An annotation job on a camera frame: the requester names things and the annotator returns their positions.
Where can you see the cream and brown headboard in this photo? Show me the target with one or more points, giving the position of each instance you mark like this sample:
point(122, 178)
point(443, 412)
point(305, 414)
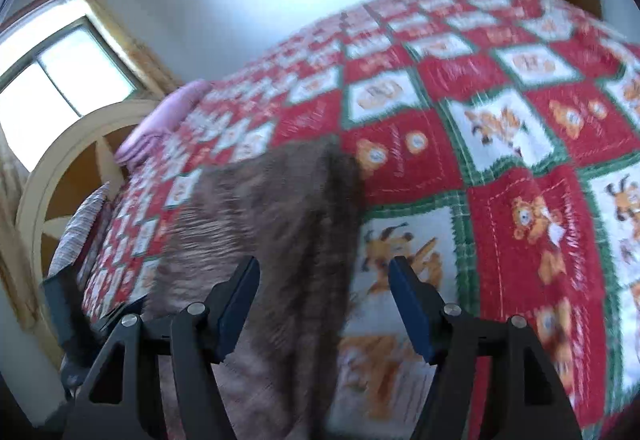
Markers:
point(65, 145)

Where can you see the red printed blanket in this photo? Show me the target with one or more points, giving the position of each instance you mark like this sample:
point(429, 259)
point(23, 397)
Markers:
point(500, 200)

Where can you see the pink folded quilt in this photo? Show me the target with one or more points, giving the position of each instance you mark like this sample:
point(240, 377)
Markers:
point(165, 120)

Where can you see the window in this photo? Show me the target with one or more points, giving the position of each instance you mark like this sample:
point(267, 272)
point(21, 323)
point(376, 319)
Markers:
point(60, 80)

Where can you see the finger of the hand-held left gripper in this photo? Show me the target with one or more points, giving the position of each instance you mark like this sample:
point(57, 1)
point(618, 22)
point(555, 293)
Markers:
point(57, 305)
point(112, 315)

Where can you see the yellow patterned curtain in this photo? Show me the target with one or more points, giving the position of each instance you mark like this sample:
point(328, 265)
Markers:
point(135, 50)

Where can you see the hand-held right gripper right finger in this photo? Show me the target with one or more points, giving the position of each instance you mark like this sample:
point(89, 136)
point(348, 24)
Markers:
point(412, 310)

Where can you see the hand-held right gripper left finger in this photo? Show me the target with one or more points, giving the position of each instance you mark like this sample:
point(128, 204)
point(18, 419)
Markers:
point(237, 310)

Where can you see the brown knit sweater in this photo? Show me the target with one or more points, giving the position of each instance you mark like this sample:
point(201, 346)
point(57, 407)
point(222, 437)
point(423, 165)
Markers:
point(280, 220)

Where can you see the striped pillow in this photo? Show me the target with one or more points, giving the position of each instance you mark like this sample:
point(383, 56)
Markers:
point(82, 225)

